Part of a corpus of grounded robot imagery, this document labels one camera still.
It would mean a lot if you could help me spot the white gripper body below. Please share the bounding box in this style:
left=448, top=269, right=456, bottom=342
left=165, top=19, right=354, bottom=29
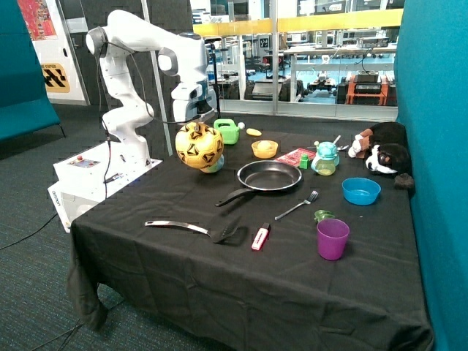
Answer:
left=171, top=80, right=216, bottom=124

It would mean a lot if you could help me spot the yellow black soccer ball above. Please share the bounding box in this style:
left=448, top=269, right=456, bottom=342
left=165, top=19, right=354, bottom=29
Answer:
left=175, top=122, right=224, bottom=169

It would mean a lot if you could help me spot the small orange yellow ball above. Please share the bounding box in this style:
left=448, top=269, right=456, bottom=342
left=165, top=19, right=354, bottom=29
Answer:
left=257, top=140, right=273, bottom=152

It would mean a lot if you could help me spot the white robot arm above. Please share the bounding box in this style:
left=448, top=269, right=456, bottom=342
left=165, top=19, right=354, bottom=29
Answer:
left=86, top=10, right=216, bottom=167

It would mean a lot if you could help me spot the green toy watering can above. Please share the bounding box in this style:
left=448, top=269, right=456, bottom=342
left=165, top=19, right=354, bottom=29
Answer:
left=214, top=118, right=245, bottom=145

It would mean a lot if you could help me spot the pastel plush ball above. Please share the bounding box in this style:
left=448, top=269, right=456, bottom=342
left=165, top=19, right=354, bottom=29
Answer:
left=201, top=154, right=224, bottom=173

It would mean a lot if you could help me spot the yellow toy lemon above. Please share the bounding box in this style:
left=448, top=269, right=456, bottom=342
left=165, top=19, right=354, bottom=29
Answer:
left=246, top=128, right=262, bottom=137

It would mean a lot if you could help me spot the yellow plastic bowl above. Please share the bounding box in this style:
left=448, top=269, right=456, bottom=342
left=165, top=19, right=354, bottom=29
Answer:
left=252, top=140, right=278, bottom=159

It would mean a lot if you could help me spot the black frying pan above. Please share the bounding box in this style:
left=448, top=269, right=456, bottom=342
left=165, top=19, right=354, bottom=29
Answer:
left=215, top=160, right=303, bottom=207

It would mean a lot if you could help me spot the red patterned card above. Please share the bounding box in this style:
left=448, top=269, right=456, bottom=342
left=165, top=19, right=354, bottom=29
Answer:
left=276, top=148, right=316, bottom=167

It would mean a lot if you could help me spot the black slotted spatula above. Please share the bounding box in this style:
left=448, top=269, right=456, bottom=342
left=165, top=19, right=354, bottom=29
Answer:
left=144, top=216, right=241, bottom=244

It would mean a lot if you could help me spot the green building block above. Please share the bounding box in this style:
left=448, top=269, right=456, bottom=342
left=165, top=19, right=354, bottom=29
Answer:
left=299, top=154, right=309, bottom=170

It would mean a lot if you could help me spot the white robot control box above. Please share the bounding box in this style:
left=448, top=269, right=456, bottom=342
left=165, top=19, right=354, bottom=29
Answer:
left=48, top=142, right=161, bottom=233

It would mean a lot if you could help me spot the teal baby sippy cup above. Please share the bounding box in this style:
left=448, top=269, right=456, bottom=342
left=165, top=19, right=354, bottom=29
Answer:
left=311, top=141, right=340, bottom=176

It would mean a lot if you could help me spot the silver fork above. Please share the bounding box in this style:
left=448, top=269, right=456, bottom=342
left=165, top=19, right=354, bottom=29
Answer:
left=274, top=190, right=319, bottom=221

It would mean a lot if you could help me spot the yellow black sign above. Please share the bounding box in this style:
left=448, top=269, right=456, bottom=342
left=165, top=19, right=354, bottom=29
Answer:
left=41, top=63, right=70, bottom=94

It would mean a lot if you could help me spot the green toy pepper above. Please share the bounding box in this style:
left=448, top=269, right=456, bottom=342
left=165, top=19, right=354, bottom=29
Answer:
left=314, top=210, right=335, bottom=223

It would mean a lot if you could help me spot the black tablecloth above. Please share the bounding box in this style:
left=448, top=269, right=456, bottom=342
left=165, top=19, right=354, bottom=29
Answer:
left=67, top=137, right=434, bottom=350

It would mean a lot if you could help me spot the teal sofa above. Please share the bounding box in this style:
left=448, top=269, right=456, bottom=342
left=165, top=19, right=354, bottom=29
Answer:
left=1, top=1, right=61, bottom=140

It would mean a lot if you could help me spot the purple plastic cup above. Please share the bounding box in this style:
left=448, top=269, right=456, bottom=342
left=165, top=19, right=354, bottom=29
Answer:
left=317, top=219, right=350, bottom=261

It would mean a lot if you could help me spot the blue plastic bowl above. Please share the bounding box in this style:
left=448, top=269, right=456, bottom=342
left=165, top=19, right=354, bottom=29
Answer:
left=341, top=178, right=381, bottom=205

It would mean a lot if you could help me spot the red poster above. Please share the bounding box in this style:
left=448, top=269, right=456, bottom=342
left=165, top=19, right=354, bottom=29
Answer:
left=17, top=0, right=58, bottom=42

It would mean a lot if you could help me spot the plush dog toy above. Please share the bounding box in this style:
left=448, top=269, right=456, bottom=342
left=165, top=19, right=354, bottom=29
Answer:
left=348, top=122, right=415, bottom=190

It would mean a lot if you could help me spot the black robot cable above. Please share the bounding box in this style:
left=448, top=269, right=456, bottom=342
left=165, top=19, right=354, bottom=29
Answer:
left=95, top=42, right=198, bottom=200

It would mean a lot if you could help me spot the teal partition wall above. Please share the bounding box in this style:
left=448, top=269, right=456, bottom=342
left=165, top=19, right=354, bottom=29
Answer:
left=396, top=1, right=467, bottom=350

